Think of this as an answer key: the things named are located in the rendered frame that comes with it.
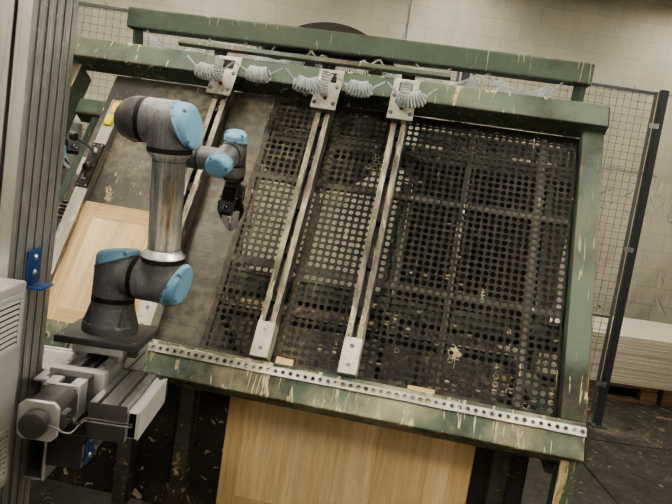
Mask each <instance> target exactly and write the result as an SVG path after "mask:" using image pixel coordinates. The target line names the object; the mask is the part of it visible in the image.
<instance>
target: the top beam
mask: <svg viewBox="0 0 672 504"><path fill-rule="evenodd" d="M187 56H189V57H190V58H191V59H192V60H193V62H194V63H195V64H198V63H200V62H202V63H203V62H205V63H207V64H211V65H212V64H213V63H214V59H215V56H219V55H215V54H209V53H201V52H194V51H186V50H178V49H171V48H163V47H155V46H147V45H140V44H132V43H124V42H117V41H109V40H101V39H94V38H86V37H78V36H75V46H74V56H73V61H75V62H81V64H84V66H85V67H86V69H87V70H88V71H95V72H102V73H109V74H117V75H124V76H131V77H139V78H146V79H153V80H160V81H168V82H175V83H182V84H190V85H197V86H204V87H208V84H209V81H208V80H204V79H201V78H198V77H197V76H195V75H194V67H195V66H194V65H193V64H192V62H191V61H190V60H189V59H188V58H187ZM214 64H215V63H214ZM250 65H254V66H258V67H265V66H266V67H267V68H268V70H270V72H271V73H272V72H274V71H276V70H278V69H280V68H283V70H281V71H279V72H277V73H275V74H272V76H271V81H269V82H268V83H264V84H263V83H261V84H260V83H253V82H250V81H249V80H246V78H245V71H244V70H243V69H242V68H241V67H240V68H239V71H238V73H237V76H236V79H235V82H234V85H233V90H234V91H240V92H248V93H255V94H262V95H270V96H277V97H284V98H291V99H299V100H306V101H311V100H312V97H313V95H311V94H309V95H307V94H303V93H299V91H296V90H295V89H293V88H292V86H293V84H292V81H293V79H292V78H291V77H290V75H289V74H288V73H287V72H286V70H285V69H286V68H287V70H288V71H289V72H290V73H291V75H292V76H293V77H294V78H297V77H298V76H299V75H301V76H304V77H307V78H313V77H314V78H315V77H317V78H318V75H319V72H320V68H317V67H309V66H301V65H294V64H286V63H278V62H271V61H263V60H255V59H247V58H242V62H241V66H243V67H244V68H245V69H248V67H249V66H250ZM351 79H352V80H354V79H355V80H357V81H368V82H369V88H370V84H371V85H372V87H374V86H376V85H378V84H380V83H382V82H384V81H385V82H386V83H384V84H382V85H380V86H378V87H376V88H374V90H372V95H371V96H369V98H367V97H366V98H363V97H362V98H360V97H358V98H356V96H355V97H353V96H349V94H348V95H347V94H346V90H345V86H346V85H345V84H344V83H343V82H342V86H341V89H340V93H339V97H338V101H337V105H342V106H350V107H357V108H364V109H371V110H379V111H386V112H387V111H388V107H389V102H390V98H391V93H392V88H391V87H390V86H389V84H388V83H387V82H389V83H390V84H391V85H392V86H393V84H394V79H395V78H394V77H386V76H378V75H371V74H363V73H355V72H347V71H345V74H344V78H343V81H344V82H345V83H348V84H349V82H350V80H351ZM437 88H438V89H439V90H438V91H436V92H435V93H433V94H432V95H430V96H429V97H428V98H427V99H426V105H424V103H423V107H421V106H420V108H417V105H416V108H415V109H414V114H413V115H415V116H422V117H430V118H437V119H444V120H451V121H459V122H466V123H473V124H481V125H488V126H495V127H502V128H510V129H517V130H524V131H531V132H539V133H546V134H553V135H561V136H568V137H575V138H579V136H580V133H581V132H582V133H583V132H584V131H590V132H597V133H603V135H605V133H606V131H607V129H608V127H609V117H610V107H609V106H608V105H601V104H594V103H586V102H578V101H571V100H563V99H555V98H547V97H540V96H532V95H524V94H517V93H509V92H501V91H494V90H486V89H478V88H471V87H463V86H455V85H447V84H440V83H432V82H424V81H420V85H419V90H420V91H421V93H422V94H423V93H424V94H425V95H428V94H429V93H431V92H432V91H434V90H435V89H437ZM419 90H418V92H419Z"/></svg>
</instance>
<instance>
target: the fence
mask: <svg viewBox="0 0 672 504"><path fill-rule="evenodd" d="M114 102H120V103H121V102H122V101H121V100H114V99H113V100H112V102H111V105H110V107H109V109H108V112H107V114H113V115H114V112H110V110H111V108H112V106H113V103H114ZM107 114H106V115H107ZM116 132H117V130H116V128H115V125H114V120H113V123H112V125H111V126H104V124H103V123H102V126H101V128H100V130H99V133H98V135H97V137H96V140H95V143H101V144H104V145H105V147H104V149H103V152H102V154H101V156H100V159H99V161H98V164H97V166H96V168H95V171H94V173H93V176H92V178H91V180H90V183H89V185H88V187H87V188H84V187H78V186H76V187H75V189H74V191H73V194H72V196H71V199H70V201H69V203H68V206H67V208H66V210H65V213H64V215H63V217H62V220H61V222H60V224H59V227H58V229H57V231H56V234H55V244H54V254H53V264H52V274H51V283H52V281H53V279H54V276H55V274H56V271H57V269H58V266H59V264H60V262H61V259H62V257H63V254H64V252H65V250H66V247H67V245H68V242H69V240H70V237H71V235H72V233H73V230H74V228H75V225H76V223H77V221H78V218H79V216H80V213H81V211H82V209H83V206H84V204H85V201H88V200H89V198H90V195H91V193H92V191H93V188H94V186H95V183H96V181H97V178H98V176H99V174H100V171H101V169H102V166H103V164H104V161H105V159H106V157H107V154H108V152H109V149H110V147H111V144H112V142H113V140H114V137H115V135H116Z"/></svg>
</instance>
